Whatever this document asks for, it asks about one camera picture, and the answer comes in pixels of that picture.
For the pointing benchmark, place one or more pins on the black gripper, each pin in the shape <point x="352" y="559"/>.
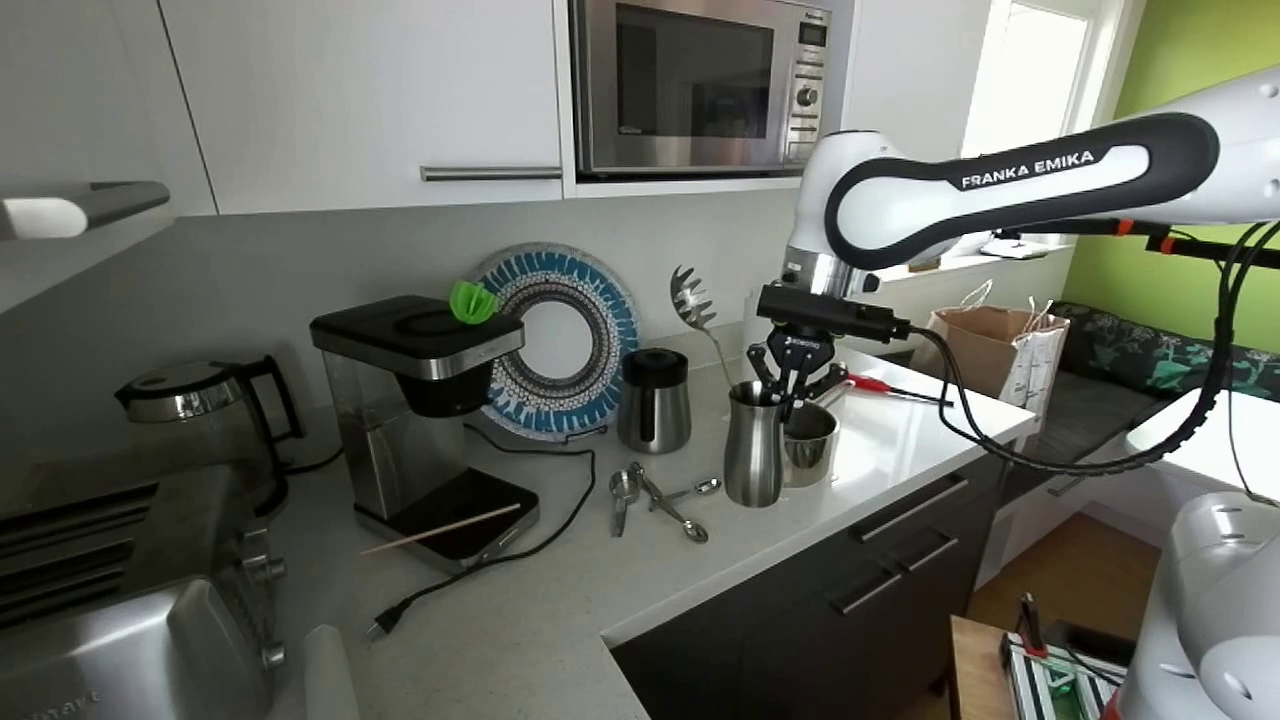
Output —
<point x="803" y="351"/>

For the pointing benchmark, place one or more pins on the tall stainless steel cup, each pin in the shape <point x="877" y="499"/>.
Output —
<point x="752" y="454"/>

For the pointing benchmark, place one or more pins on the steel pasta server spoon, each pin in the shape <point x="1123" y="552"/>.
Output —
<point x="695" y="298"/>

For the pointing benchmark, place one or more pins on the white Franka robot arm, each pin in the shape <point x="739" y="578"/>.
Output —
<point x="1015" y="172"/>

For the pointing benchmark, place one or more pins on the white paper towel roll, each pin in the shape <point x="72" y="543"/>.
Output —
<point x="750" y="323"/>

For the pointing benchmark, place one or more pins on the stainless steel saucepan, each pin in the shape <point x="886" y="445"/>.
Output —
<point x="810" y="445"/>

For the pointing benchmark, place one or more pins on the steel carafe with black lid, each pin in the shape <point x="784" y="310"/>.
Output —
<point x="655" y="406"/>

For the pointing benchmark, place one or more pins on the small steel spoon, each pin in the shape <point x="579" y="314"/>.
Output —
<point x="696" y="488"/>

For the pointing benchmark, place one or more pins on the long steel utensil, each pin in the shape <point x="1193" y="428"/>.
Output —
<point x="668" y="505"/>

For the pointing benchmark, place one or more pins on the blue patterned round plate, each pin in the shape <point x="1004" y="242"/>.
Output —
<point x="595" y="333"/>

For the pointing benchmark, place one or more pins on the short steel spoon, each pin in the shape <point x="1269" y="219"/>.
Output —
<point x="616" y="503"/>

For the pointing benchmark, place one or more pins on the dark lower drawer unit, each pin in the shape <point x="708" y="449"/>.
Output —
<point x="803" y="612"/>

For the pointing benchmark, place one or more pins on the stainless steel microwave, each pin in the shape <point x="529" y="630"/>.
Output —
<point x="695" y="86"/>

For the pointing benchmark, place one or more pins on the green tag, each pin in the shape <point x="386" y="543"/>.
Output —
<point x="468" y="301"/>

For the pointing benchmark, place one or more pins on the wooden side table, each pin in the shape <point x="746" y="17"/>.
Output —
<point x="979" y="664"/>

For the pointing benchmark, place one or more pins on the dark patterned bench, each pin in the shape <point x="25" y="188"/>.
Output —
<point x="1146" y="353"/>

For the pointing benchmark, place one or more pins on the thin wooden stick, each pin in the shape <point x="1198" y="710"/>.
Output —
<point x="442" y="531"/>

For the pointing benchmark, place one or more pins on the black rod with red clamp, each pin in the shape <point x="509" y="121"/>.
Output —
<point x="1134" y="235"/>

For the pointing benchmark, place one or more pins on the black and steel coffee maker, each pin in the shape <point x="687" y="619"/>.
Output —
<point x="401" y="403"/>

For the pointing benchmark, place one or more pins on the white tray with tools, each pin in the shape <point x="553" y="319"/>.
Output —
<point x="1065" y="675"/>

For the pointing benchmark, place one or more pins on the white table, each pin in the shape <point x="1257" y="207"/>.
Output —
<point x="1202" y="440"/>

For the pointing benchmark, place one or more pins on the white upper cabinet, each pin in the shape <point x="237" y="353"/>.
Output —
<point x="361" y="95"/>

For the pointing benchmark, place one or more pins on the steel electric kettle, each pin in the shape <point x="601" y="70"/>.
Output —
<point x="203" y="413"/>

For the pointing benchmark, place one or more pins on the silver toaster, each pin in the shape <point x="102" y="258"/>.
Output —
<point x="123" y="655"/>

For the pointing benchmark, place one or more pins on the dish rack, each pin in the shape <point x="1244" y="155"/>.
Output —
<point x="83" y="546"/>

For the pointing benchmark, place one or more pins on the white oblong object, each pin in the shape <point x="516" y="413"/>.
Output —
<point x="41" y="219"/>

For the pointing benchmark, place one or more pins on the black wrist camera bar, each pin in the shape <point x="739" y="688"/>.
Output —
<point x="834" y="314"/>

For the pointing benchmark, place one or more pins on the white wall shelf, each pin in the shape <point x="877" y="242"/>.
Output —
<point x="83" y="254"/>

